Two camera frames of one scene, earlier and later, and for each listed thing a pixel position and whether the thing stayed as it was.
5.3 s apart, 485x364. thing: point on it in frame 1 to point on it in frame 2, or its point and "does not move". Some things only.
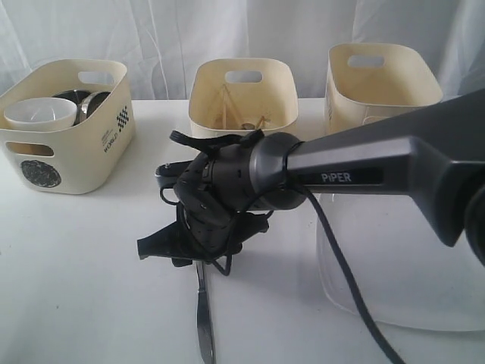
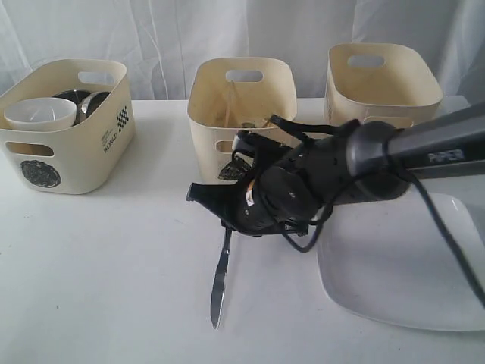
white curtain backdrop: x=162 y=41 does not move
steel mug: x=74 y=95 does not move
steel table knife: x=204 y=319 to x=219 y=283
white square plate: x=406 y=270 does not move
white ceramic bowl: x=41 y=114 does not move
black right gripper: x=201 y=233 to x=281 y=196
